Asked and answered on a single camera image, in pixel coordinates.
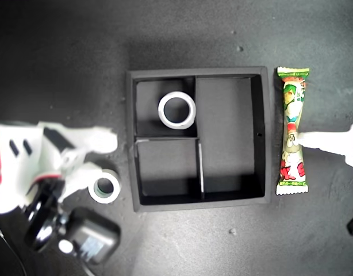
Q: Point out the white tape roll green core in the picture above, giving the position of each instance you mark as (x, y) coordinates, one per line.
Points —
(113, 192)

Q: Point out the green red snack bar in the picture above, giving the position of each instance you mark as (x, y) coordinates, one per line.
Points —
(293, 115)

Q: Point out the large white tape roll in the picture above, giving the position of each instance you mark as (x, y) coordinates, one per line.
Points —
(162, 115)

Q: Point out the black compartment tray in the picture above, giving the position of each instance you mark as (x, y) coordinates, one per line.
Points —
(222, 115)

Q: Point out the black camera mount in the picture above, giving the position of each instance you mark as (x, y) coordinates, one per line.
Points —
(44, 218)

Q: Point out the black camera box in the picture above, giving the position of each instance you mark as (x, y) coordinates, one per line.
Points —
(101, 230)

